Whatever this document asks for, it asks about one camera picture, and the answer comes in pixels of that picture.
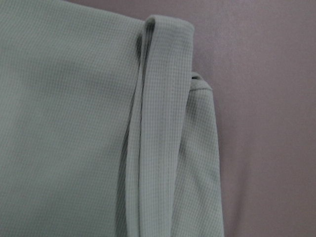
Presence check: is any olive green long-sleeve shirt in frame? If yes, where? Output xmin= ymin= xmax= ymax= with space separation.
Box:
xmin=0 ymin=0 xmax=224 ymax=237

